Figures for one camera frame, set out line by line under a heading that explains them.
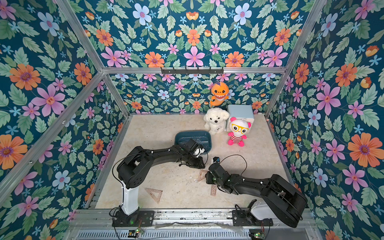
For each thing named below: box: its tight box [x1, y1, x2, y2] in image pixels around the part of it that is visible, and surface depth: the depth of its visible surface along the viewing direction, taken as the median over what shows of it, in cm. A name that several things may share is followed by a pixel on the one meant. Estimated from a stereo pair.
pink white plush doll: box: [228, 117, 252, 147], surface depth 97 cm
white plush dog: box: [203, 107, 230, 135], surface depth 98 cm
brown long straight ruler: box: [210, 184, 217, 197], surface depth 84 cm
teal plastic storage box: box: [174, 130, 212, 153], surface depth 103 cm
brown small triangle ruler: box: [198, 169, 208, 182], surface depth 90 cm
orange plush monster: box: [210, 81, 230, 107], surface depth 100 cm
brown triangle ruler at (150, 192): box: [144, 188, 163, 204], surface depth 84 cm
